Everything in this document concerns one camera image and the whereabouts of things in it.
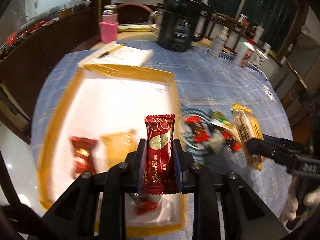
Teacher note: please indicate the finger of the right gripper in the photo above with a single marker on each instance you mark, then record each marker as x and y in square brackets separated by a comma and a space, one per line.
[279, 154]
[287, 141]

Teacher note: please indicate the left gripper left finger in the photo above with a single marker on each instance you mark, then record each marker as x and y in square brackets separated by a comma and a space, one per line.
[93, 207]

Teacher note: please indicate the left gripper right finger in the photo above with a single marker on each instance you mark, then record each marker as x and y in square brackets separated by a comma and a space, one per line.
[225, 206]

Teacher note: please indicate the long beige biscuit pack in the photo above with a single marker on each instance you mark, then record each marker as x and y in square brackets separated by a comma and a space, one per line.
[247, 126]

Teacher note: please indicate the red black candy packet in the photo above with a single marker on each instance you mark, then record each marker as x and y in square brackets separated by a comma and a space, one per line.
[231, 142]

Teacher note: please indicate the green pea snack packet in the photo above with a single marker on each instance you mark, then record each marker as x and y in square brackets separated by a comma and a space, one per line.
[220, 120]

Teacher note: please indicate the dark red puffy snack bag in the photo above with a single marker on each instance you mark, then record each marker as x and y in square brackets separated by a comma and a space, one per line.
[83, 158]

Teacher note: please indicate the small red candy packet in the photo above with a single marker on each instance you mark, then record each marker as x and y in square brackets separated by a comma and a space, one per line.
[195, 123]

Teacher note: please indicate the yellow egg yolk cracker pack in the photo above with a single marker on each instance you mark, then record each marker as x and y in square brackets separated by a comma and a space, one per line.
[118, 145]

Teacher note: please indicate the Golden Crown red wafer bar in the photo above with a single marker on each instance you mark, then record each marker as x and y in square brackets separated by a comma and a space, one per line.
[159, 176]

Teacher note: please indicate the white pillow snack packet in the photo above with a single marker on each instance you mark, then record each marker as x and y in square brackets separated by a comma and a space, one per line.
[215, 142]

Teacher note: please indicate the red black bottom candy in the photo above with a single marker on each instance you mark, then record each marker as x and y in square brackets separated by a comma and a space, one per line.
[144, 203]

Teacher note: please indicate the white gloved right hand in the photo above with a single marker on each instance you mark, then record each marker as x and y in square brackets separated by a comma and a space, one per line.
[289, 212]

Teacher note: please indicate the wooden chair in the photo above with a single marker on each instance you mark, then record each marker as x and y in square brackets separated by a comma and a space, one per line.
[296, 101]

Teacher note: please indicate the white paper cup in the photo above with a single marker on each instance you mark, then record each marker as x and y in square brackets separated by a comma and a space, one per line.
[259, 58]

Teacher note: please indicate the white red liquor bottle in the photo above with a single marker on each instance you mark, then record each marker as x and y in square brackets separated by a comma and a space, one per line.
[244, 53]

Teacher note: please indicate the yellow taped white tray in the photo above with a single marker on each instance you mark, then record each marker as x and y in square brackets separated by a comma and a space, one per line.
[99, 99]

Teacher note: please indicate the white spray bottle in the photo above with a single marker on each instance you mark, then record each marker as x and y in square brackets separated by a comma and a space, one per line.
[218, 42]

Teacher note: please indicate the black electric kettle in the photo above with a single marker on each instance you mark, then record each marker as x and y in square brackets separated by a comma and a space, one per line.
[175, 23]

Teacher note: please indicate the dark wooden sideboard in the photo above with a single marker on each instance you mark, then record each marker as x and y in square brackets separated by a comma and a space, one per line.
[26, 68]

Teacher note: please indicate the white paper notepad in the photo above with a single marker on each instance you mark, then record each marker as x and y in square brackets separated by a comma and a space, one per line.
[123, 56]

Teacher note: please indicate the yellow black pen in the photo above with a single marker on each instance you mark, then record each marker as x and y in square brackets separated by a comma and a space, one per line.
[111, 50]

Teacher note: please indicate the yellow tape measure ruler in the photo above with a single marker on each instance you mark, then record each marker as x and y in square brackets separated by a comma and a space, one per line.
[135, 27]

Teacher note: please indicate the pink sleeved water bottle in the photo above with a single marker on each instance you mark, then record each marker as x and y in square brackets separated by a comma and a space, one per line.
[109, 24]

